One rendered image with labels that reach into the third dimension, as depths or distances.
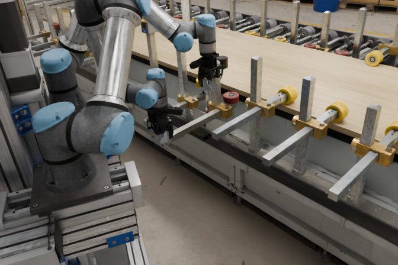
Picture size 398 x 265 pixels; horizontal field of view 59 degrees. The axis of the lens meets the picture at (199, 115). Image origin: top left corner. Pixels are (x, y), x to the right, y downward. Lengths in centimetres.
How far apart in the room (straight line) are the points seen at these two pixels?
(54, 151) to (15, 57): 33
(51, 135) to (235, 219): 159
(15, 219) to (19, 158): 20
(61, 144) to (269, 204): 151
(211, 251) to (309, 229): 57
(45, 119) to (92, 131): 13
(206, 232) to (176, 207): 30
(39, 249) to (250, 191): 150
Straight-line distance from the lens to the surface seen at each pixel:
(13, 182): 131
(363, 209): 151
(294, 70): 211
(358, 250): 205
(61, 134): 99
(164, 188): 261
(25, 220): 115
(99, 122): 94
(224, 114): 174
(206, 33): 149
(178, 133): 159
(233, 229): 230
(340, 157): 173
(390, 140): 144
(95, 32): 121
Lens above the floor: 170
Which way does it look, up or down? 29 degrees down
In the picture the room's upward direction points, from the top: 4 degrees counter-clockwise
